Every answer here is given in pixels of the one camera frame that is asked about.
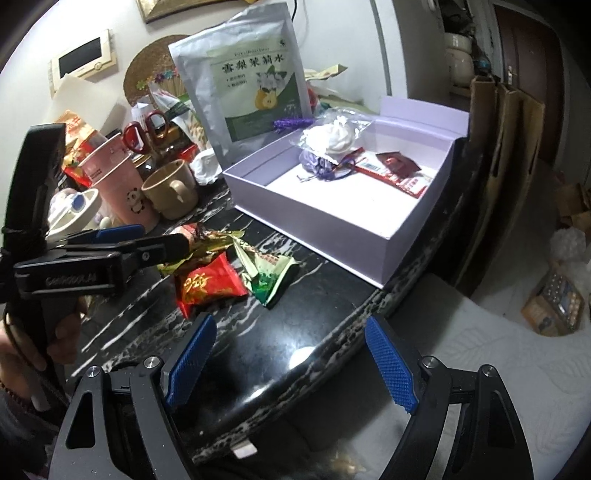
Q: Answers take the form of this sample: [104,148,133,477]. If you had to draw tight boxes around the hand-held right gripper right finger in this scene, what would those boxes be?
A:
[365,315,536,480]

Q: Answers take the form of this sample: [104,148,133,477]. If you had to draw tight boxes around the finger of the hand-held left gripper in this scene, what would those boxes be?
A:
[111,232,191,278]
[46,224,146,254]

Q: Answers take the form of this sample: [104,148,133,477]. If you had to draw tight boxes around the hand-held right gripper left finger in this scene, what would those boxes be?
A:
[48,312,218,480]

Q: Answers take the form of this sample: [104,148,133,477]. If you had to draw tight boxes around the white gift box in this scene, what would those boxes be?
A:
[222,96,471,289]

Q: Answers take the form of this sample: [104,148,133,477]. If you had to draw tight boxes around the purple organza sachet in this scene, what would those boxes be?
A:
[298,148,340,182]
[273,115,315,132]

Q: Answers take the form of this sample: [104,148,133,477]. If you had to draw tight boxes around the long red packet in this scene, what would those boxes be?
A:
[339,147,432,199]

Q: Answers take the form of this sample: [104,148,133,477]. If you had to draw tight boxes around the dark red small packet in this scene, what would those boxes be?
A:
[375,151,420,178]

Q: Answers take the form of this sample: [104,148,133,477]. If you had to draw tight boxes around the clear plastic bag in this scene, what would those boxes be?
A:
[302,108,372,160]

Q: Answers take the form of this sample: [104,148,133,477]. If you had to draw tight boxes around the person's left forearm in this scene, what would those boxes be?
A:
[0,383,61,480]

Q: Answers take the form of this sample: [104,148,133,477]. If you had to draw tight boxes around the person's left hand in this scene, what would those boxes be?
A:
[0,295,89,407]

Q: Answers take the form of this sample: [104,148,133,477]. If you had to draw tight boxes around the white lidded cup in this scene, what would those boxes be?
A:
[46,187,114,241]

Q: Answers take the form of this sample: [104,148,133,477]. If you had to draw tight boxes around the pink paper cup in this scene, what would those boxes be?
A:
[78,134,158,234]

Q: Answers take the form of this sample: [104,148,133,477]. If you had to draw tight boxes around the beige mug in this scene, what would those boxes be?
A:
[141,159,199,221]

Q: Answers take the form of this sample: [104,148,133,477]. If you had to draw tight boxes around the red and yellow candy packet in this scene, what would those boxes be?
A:
[175,253,249,319]

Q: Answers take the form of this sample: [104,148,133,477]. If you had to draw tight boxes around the orange snack bag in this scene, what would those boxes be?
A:
[58,110,100,185]

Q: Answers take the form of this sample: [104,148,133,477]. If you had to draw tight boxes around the crumpled white tissue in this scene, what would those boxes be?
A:
[190,148,227,185]

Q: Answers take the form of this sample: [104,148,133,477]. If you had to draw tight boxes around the red scissors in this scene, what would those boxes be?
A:
[122,110,169,154]

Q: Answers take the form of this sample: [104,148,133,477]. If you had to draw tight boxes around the grey leaf-pattern bedsheet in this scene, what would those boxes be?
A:
[397,272,591,480]

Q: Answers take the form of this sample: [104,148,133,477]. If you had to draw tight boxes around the green candy packet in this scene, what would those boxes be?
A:
[231,240,298,308]

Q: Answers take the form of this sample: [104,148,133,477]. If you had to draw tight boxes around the white translucent sheet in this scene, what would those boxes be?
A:
[51,74,134,134]

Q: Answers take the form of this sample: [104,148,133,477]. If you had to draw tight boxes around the cardboard egg box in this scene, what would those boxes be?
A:
[521,270,587,337]

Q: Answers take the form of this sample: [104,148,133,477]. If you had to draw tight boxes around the silver stand-up pouch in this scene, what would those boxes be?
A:
[167,1,315,169]

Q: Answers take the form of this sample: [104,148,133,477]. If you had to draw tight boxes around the brown paper bag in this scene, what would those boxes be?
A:
[455,76,502,278]
[517,90,546,162]
[480,83,525,296]

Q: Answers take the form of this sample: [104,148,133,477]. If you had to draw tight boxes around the white plastic bag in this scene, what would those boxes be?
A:
[549,226,589,273]

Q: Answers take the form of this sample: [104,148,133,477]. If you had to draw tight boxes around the gold framed picture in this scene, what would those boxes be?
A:
[136,0,259,24]

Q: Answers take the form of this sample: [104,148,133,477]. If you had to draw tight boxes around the brown cardboard pile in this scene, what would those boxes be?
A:
[554,182,591,227]

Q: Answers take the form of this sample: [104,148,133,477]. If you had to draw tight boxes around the beige paper envelope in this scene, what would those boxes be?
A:
[310,65,348,81]

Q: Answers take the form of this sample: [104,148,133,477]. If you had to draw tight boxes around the white ceramic crock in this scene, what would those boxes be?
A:
[444,32,475,86]

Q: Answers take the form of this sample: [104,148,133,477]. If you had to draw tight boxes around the dark brown door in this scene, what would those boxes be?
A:
[492,4,561,164]

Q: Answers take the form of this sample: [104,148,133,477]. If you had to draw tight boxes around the white refrigerator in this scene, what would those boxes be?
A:
[291,0,451,104]

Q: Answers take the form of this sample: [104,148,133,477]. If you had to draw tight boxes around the round woven wall mat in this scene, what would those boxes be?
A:
[122,39,185,109]

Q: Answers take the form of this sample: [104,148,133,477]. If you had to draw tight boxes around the wall intercom panel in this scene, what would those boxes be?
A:
[48,28,116,90]

